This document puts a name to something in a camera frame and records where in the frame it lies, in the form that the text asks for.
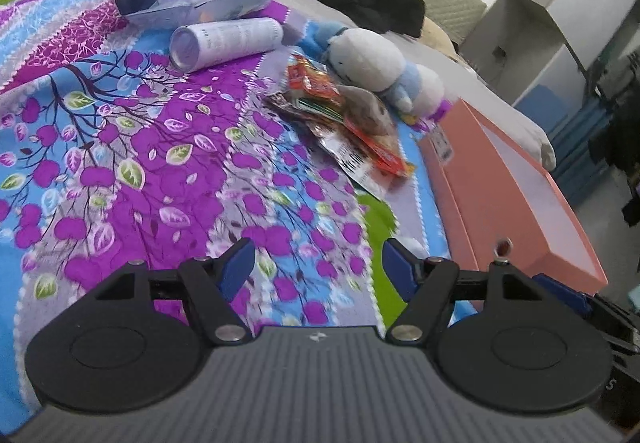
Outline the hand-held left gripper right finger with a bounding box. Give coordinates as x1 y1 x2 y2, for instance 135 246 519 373
382 237 556 344

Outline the white spray bottle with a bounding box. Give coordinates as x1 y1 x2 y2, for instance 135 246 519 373
169 17 285 72

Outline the pink cardboard box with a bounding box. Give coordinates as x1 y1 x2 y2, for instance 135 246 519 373
417 99 610 314

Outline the white blue plush toy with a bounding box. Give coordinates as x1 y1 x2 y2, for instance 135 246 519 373
305 20 446 117

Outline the blue padded board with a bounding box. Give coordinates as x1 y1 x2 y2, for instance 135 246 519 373
515 83 618 209

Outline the silver snack packet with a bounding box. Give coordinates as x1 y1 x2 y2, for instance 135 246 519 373
315 128 391 199

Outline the white cabinet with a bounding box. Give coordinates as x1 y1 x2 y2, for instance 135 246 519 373
460 0 640 109

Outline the clear packet of brown snacks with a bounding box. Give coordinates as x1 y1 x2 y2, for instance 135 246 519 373
335 86 396 136

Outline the red label snack packet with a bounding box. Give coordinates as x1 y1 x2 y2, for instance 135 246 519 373
286 62 346 99

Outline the brown strip snack packet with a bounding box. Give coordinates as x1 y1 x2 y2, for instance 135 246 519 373
262 90 351 134

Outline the purple floral bedsheet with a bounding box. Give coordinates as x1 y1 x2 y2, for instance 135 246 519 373
0 0 451 424

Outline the hanging dark garment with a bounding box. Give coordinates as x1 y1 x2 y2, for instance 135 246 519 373
585 48 640 225

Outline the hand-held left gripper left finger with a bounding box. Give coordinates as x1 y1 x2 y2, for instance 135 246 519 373
92 237 257 347

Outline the large red snack packet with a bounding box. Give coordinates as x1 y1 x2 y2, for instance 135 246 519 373
345 120 417 177

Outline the beige cushion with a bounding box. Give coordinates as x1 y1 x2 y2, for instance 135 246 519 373
420 18 463 59

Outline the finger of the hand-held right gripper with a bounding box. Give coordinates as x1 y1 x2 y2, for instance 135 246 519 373
532 274 594 320

